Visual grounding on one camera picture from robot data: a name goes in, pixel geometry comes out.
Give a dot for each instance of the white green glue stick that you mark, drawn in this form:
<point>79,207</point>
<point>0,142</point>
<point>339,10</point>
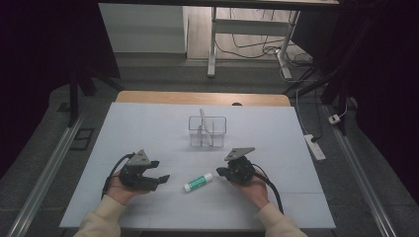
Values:
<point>198,182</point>

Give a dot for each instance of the clear plastic organizer box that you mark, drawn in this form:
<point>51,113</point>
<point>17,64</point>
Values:
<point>217,131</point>

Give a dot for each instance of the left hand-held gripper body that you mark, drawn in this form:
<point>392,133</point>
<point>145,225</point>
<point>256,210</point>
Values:
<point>136,176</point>

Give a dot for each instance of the small white adapter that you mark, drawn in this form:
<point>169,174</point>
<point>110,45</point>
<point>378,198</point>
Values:
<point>334,119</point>

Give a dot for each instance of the black tripod stand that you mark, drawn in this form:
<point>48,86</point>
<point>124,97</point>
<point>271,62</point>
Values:
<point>332,89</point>
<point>74,95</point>

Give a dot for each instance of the white pen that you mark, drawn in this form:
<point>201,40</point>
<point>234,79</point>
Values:
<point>206,126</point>

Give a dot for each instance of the person's left hand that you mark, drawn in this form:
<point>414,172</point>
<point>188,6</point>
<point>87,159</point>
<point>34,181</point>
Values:
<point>123,194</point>

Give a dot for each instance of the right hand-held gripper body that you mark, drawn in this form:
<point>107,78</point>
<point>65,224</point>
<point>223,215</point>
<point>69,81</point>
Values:
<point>240,169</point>

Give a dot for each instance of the white cabinet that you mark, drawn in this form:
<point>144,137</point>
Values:
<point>145,29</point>

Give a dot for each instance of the dark curtain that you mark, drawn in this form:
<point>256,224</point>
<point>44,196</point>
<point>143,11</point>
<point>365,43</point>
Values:
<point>39,65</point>
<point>388,82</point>

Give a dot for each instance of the person's right hand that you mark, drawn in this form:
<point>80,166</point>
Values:
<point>255,194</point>

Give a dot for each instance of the white desk frame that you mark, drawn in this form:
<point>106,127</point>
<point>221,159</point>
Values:
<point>250,28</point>

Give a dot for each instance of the white power strip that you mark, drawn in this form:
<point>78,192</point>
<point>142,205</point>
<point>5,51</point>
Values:
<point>315,148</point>

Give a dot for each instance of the pale table cover sheet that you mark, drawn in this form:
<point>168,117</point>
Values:
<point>230,210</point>

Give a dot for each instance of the metal floor rail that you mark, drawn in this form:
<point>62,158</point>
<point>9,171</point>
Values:
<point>362,184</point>
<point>42,184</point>

